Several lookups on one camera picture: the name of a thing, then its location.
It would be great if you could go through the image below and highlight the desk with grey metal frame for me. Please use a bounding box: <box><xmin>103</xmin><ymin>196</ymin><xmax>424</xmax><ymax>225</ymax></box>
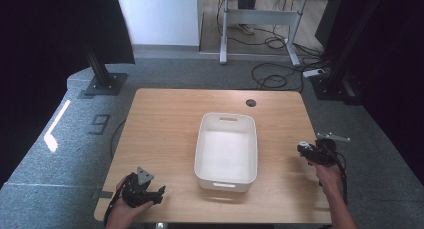
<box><xmin>213</xmin><ymin>0</ymin><xmax>344</xmax><ymax>67</ymax></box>

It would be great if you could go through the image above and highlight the hand-held gripper cable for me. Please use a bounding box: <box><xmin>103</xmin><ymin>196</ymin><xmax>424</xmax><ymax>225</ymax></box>
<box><xmin>103</xmin><ymin>178</ymin><xmax>130</xmax><ymax>227</ymax></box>
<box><xmin>333</xmin><ymin>151</ymin><xmax>350</xmax><ymax>205</ymax></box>

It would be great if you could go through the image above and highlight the thin black floor cable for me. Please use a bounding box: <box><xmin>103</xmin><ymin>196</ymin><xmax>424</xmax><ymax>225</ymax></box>
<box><xmin>109</xmin><ymin>118</ymin><xmax>127</xmax><ymax>162</ymax></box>

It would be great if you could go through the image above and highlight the white power strip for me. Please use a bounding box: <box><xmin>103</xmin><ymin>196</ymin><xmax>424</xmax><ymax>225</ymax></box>
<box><xmin>302</xmin><ymin>68</ymin><xmax>326</xmax><ymax>79</ymax></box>

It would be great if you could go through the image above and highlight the black metal stand with base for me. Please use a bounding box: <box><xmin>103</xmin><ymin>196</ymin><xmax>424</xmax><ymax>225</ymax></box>
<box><xmin>309</xmin><ymin>0</ymin><xmax>388</xmax><ymax>102</ymax></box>
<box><xmin>83</xmin><ymin>42</ymin><xmax>128</xmax><ymax>97</ymax></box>

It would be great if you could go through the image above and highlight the right hand-held gripper cable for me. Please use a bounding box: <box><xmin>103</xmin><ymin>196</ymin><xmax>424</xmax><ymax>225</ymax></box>
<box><xmin>333</xmin><ymin>151</ymin><xmax>350</xmax><ymax>205</ymax></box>

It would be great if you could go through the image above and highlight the black curtain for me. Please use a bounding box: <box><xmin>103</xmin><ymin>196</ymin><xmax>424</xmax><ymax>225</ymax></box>
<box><xmin>0</xmin><ymin>0</ymin><xmax>136</xmax><ymax>187</ymax></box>
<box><xmin>336</xmin><ymin>0</ymin><xmax>424</xmax><ymax>190</ymax></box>

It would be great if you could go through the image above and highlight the person's right hand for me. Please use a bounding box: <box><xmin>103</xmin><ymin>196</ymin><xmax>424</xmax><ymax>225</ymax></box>
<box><xmin>308</xmin><ymin>160</ymin><xmax>344</xmax><ymax>193</ymax></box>

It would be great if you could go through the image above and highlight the white plastic bin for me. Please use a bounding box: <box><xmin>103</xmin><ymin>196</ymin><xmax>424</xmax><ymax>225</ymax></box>
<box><xmin>194</xmin><ymin>112</ymin><xmax>259</xmax><ymax>193</ymax></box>

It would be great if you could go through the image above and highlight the person's left hand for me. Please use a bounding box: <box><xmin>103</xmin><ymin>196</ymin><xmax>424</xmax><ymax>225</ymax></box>
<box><xmin>105</xmin><ymin>178</ymin><xmax>155</xmax><ymax>229</ymax></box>

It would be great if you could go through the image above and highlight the coiled black floor cable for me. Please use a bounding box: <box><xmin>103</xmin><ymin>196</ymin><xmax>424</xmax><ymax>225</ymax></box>
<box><xmin>251</xmin><ymin>62</ymin><xmax>305</xmax><ymax>92</ymax></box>

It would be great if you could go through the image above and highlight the left hand-held gripper cable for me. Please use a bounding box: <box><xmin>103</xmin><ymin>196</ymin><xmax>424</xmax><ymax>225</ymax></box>
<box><xmin>103</xmin><ymin>178</ymin><xmax>130</xmax><ymax>227</ymax></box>

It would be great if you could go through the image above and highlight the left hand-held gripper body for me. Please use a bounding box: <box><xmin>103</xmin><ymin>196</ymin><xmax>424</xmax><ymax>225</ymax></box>
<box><xmin>121</xmin><ymin>166</ymin><xmax>158</xmax><ymax>208</ymax></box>

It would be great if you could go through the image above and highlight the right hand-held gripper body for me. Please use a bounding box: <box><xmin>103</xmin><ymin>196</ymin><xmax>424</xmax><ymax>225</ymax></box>
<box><xmin>309</xmin><ymin>132</ymin><xmax>351</xmax><ymax>167</ymax></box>

